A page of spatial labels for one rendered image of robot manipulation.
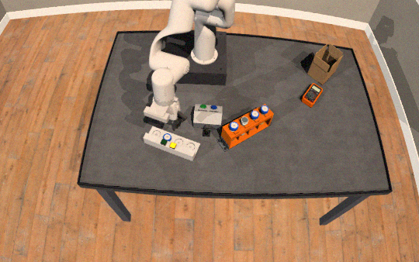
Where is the orange multimeter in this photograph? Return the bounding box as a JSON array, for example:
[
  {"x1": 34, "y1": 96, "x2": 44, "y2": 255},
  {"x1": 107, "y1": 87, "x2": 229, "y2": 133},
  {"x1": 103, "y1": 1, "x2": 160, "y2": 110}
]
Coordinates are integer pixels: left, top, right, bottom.
[{"x1": 301, "y1": 83, "x2": 323, "y2": 108}]

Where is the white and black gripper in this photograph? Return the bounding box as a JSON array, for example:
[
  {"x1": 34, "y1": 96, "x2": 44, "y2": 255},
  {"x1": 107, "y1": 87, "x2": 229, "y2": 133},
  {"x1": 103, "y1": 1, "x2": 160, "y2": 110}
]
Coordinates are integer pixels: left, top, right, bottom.
[{"x1": 146, "y1": 97, "x2": 187, "y2": 129}]

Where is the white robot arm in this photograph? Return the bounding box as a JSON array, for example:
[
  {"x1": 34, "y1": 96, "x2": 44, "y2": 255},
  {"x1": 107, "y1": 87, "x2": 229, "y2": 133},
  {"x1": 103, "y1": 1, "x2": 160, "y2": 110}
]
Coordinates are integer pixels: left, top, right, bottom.
[{"x1": 144, "y1": 0, "x2": 235, "y2": 123}]

